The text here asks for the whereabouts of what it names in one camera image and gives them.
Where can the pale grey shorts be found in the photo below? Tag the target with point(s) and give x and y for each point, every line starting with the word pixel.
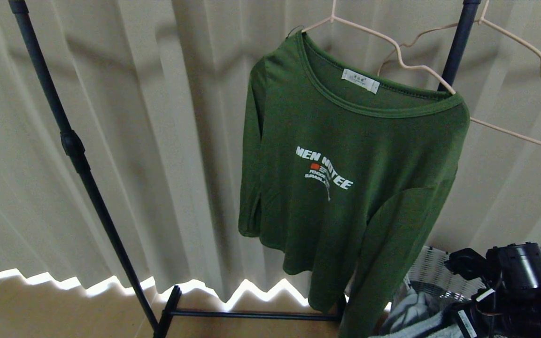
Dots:
pixel 411 305

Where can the pink clothes hanger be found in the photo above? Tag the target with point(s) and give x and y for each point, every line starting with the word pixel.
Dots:
pixel 519 136
pixel 398 54

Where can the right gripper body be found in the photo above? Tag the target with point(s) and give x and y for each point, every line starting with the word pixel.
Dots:
pixel 482 324

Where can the green printed t-shirt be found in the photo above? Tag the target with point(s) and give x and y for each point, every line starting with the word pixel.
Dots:
pixel 369 141

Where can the white laundry basket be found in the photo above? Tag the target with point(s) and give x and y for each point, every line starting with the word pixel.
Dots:
pixel 425 263

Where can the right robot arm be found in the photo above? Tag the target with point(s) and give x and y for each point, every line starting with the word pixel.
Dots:
pixel 524 267

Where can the beige curtain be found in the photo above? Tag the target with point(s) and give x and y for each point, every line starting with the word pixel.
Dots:
pixel 158 141

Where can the black clothes rack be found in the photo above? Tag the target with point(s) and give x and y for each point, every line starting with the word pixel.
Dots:
pixel 73 145

